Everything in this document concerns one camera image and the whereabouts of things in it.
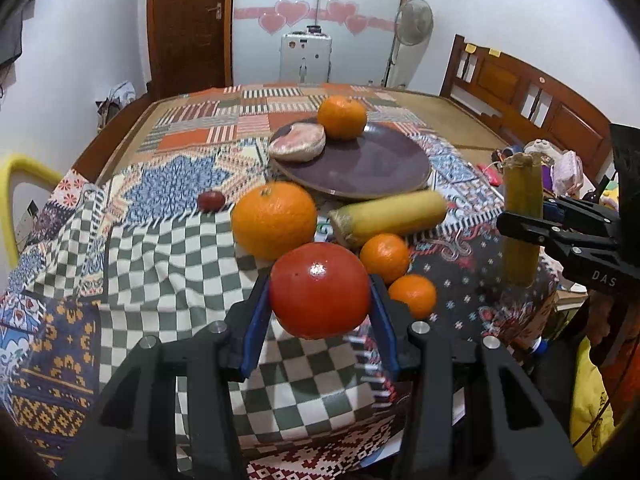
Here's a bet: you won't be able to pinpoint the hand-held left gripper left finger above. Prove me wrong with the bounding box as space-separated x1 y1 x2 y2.
65 274 273 480

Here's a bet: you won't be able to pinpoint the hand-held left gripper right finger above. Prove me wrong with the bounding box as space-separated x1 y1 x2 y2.
367 274 583 480

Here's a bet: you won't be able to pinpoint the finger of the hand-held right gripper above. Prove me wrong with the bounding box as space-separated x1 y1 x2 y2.
496 211 621 266
542 195 621 235

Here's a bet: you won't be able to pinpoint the small orange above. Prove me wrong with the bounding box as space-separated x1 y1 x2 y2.
360 233 412 286
388 274 437 320

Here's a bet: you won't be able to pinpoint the red tomato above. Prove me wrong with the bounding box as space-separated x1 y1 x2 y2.
270 242 372 340

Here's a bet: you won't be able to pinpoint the large orange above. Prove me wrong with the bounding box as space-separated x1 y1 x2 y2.
231 181 319 261

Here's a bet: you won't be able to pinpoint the small dark red fruit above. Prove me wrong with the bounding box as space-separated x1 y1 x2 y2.
197 190 226 212

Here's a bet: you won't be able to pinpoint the purple round plate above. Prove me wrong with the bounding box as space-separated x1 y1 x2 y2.
268 117 432 199

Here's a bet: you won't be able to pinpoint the medium orange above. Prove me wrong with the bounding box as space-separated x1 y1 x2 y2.
317 95 368 141

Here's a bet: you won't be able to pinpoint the person's right forearm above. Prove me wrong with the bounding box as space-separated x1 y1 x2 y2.
612 305 640 421

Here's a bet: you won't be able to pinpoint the pink patterned pouch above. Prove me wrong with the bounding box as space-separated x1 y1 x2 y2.
550 152 585 195

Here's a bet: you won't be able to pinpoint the white plush toy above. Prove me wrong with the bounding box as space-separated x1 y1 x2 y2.
523 138 557 162

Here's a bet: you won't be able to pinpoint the patchwork printed blanket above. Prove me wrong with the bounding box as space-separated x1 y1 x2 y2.
0 82 561 480

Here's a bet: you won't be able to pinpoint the wooden headboard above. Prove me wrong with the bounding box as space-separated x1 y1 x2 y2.
440 34 614 181

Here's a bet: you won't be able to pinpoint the yellow printed cloth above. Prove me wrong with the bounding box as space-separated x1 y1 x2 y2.
569 335 617 463

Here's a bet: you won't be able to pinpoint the pinkish brown sweet potato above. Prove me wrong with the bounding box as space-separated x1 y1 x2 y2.
267 123 327 163

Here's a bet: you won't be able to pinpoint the white standing fan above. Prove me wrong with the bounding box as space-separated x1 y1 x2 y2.
382 0 435 89

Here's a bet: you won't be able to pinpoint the frosted glass sliding wardrobe doors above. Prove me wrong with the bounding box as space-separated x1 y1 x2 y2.
232 0 414 89

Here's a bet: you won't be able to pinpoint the patterned bag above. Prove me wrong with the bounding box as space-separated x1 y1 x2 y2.
96 81 137 128

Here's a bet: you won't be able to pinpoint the white small appliance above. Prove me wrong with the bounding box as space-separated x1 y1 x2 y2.
279 25 333 84

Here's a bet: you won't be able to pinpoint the brown wooden door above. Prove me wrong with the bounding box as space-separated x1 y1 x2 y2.
146 0 235 101

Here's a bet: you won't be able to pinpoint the pink heart stickers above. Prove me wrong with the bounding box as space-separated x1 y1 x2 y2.
234 0 397 37

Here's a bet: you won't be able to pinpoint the wooden bed side rail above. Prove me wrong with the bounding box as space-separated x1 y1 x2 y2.
75 92 162 182

